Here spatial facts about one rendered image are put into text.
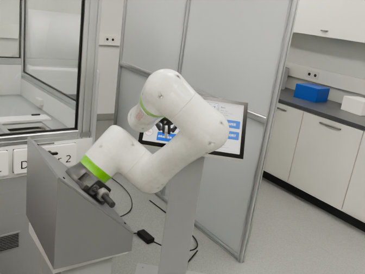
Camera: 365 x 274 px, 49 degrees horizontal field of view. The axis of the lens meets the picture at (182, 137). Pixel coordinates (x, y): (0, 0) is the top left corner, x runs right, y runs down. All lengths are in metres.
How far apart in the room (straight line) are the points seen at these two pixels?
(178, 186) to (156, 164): 0.80
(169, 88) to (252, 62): 1.60
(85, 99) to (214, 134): 0.97
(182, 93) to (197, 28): 2.02
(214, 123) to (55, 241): 0.62
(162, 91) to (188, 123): 0.11
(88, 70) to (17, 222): 0.78
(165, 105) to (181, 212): 1.16
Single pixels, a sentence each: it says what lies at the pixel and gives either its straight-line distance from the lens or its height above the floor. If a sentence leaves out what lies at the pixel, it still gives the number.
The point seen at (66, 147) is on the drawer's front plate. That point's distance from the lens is 1.95.
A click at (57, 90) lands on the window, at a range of 1.89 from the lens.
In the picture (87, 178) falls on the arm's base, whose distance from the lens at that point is 1.40.
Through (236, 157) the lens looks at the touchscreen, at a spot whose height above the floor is 0.96.
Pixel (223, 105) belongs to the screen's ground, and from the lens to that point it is 2.04.
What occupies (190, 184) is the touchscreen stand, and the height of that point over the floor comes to 0.74.
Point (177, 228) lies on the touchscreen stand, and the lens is 2.22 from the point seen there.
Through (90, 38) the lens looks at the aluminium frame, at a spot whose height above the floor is 1.42.
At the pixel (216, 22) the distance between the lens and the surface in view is 2.92.
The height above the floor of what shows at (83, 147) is 0.90.
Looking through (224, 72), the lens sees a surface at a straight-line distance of 2.82.
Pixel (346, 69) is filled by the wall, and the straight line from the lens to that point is 4.55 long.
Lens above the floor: 1.59
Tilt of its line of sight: 17 degrees down
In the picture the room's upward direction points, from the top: 8 degrees clockwise
